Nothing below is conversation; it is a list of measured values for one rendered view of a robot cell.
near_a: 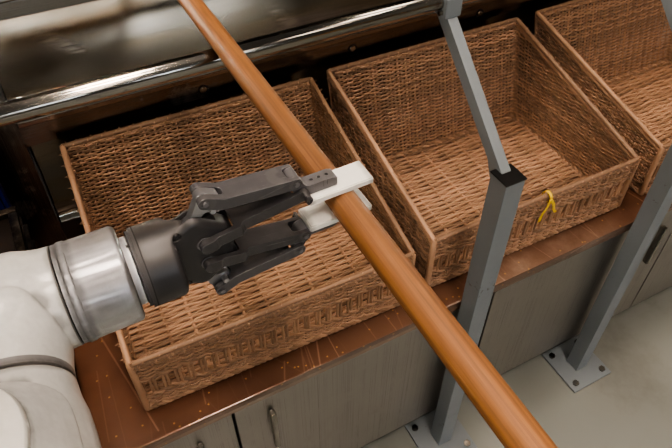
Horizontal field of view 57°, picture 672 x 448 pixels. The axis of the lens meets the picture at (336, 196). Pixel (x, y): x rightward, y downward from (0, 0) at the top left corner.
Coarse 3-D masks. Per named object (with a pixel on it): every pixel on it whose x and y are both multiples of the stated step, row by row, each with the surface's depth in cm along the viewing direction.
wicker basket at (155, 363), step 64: (128, 128) 126; (192, 128) 132; (256, 128) 139; (320, 128) 143; (128, 192) 132; (320, 256) 136; (192, 320) 124; (256, 320) 108; (320, 320) 118; (192, 384) 112
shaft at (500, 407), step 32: (192, 0) 89; (224, 32) 82; (224, 64) 80; (256, 96) 73; (288, 128) 68; (320, 160) 64; (352, 192) 61; (352, 224) 58; (384, 256) 55; (416, 288) 52; (416, 320) 51; (448, 320) 50; (448, 352) 48; (480, 352) 48; (480, 384) 46; (512, 416) 44
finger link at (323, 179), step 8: (288, 168) 57; (288, 176) 57; (304, 176) 59; (312, 176) 59; (320, 176) 59; (328, 176) 59; (336, 176) 59; (304, 184) 58; (312, 184) 58; (320, 184) 59; (328, 184) 59; (336, 184) 60; (312, 192) 59
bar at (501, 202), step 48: (432, 0) 98; (288, 48) 90; (48, 96) 79; (96, 96) 81; (480, 96) 101; (480, 240) 111; (480, 288) 117; (624, 288) 155; (576, 336) 189; (576, 384) 177; (432, 432) 165
